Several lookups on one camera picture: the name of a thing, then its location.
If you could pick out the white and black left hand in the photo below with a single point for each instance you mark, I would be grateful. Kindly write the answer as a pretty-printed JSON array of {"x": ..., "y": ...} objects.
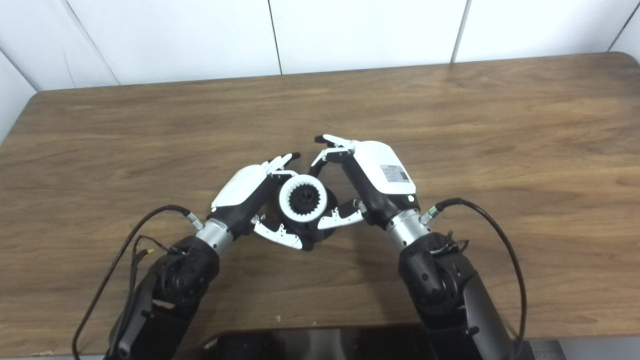
[{"x": 240, "y": 187}]

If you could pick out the white and black right hand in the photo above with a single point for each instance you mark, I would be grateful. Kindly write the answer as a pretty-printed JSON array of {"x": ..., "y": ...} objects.
[{"x": 380, "y": 170}]

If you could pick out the round black geared part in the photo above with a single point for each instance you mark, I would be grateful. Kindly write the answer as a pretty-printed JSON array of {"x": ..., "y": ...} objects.
[{"x": 304, "y": 200}]

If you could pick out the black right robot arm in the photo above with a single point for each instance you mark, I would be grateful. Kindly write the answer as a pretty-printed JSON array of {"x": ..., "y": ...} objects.
[{"x": 445, "y": 290}]

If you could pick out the black robot torso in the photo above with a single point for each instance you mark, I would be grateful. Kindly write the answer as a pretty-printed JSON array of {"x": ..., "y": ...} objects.
[{"x": 310, "y": 345}]

